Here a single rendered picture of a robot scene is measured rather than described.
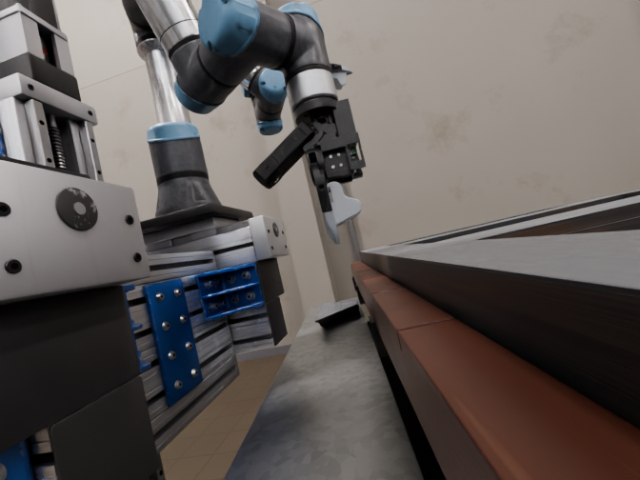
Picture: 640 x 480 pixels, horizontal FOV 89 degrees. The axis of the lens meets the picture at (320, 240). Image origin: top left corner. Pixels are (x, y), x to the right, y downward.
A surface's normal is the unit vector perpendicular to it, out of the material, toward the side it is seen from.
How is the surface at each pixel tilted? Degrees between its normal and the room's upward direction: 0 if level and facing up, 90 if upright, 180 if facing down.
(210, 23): 90
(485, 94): 90
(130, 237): 90
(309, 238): 90
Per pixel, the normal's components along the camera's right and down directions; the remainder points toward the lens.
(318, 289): -0.18, 0.00
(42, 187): 0.96, -0.23
